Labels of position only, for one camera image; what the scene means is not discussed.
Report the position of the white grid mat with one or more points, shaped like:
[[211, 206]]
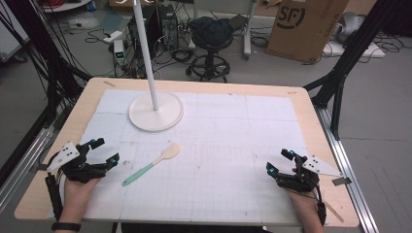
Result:
[[207, 155]]

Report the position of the black office stool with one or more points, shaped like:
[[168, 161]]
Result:
[[210, 42]]

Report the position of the black wristband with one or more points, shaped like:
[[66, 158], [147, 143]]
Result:
[[65, 226]]

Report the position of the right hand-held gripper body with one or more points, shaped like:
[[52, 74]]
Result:
[[302, 176]]

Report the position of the person's left hand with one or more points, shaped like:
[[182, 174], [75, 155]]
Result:
[[77, 191]]

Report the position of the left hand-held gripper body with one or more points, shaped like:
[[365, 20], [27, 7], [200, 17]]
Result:
[[77, 170]]

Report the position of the small white device green display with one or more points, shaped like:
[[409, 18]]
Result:
[[119, 51]]

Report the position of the black metal frame stand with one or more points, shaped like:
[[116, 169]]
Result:
[[35, 55], [350, 61]]

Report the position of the white power strip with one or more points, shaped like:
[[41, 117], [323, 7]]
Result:
[[112, 36]]

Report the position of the black computer tower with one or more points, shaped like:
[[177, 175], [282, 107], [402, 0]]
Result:
[[168, 27]]

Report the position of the person's right hand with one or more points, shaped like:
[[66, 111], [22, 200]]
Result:
[[302, 204]]

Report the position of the brown cardboard box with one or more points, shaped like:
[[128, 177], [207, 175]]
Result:
[[304, 27]]

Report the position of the white lamp stand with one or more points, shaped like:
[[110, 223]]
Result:
[[152, 110]]

